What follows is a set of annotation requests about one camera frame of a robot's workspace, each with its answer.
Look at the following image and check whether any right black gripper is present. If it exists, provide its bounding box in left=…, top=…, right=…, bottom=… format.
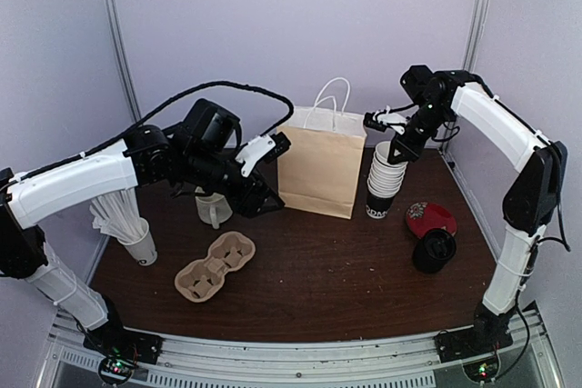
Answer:
left=388, top=100, right=453, bottom=164

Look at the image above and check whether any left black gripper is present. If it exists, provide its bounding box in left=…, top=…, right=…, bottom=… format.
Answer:
left=181, top=145, right=286, bottom=219

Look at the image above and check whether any stack of paper cups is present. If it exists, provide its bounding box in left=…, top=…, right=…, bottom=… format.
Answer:
left=366, top=141, right=407, bottom=220

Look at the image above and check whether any clear glass pitcher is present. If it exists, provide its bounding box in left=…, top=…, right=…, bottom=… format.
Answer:
left=195, top=187, right=233, bottom=230

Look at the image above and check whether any stack of black lids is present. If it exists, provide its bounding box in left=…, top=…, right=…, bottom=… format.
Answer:
left=412, top=228, right=457, bottom=274

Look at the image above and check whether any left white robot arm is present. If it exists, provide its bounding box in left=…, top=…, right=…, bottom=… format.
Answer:
left=1, top=99, right=291, bottom=355

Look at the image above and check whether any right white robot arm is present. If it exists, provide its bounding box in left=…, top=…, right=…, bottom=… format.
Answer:
left=387, top=65, right=567, bottom=353

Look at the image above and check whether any brown paper takeout bag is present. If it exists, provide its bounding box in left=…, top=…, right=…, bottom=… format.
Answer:
left=277, top=76, right=366, bottom=219

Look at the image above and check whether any red patterned plate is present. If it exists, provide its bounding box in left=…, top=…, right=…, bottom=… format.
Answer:
left=405, top=202, right=457, bottom=238

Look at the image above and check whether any cardboard cup carrier tray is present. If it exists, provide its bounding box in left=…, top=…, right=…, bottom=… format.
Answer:
left=174, top=231, right=256, bottom=303

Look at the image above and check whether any white cup holding straws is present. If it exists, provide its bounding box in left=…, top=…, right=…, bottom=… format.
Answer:
left=119, top=218, right=157, bottom=266

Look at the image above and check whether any bundle of wrapped straws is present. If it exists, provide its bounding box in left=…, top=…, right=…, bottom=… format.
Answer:
left=89, top=188, right=147, bottom=244

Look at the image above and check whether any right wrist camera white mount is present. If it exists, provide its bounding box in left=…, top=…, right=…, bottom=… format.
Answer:
left=363, top=105, right=407, bottom=134

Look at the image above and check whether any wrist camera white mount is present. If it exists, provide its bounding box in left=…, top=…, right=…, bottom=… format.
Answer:
left=363, top=105, right=407, bottom=134
left=236, top=132, right=291, bottom=178

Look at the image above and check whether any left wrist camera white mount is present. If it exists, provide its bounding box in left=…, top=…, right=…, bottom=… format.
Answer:
left=236, top=132, right=291, bottom=178

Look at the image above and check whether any aluminium front rail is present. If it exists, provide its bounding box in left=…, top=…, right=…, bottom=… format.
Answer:
left=45, top=305, right=554, bottom=388

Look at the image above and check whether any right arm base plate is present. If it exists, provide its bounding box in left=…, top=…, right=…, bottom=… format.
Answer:
left=434, top=326, right=513, bottom=363

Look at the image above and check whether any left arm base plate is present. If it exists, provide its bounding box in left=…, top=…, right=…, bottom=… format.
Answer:
left=83, top=326, right=163, bottom=364

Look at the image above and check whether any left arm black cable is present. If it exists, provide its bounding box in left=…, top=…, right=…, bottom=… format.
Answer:
left=81, top=81, right=296, bottom=160

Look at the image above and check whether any left aluminium corner post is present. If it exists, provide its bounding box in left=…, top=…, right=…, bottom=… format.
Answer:
left=104, top=0, right=142, bottom=122

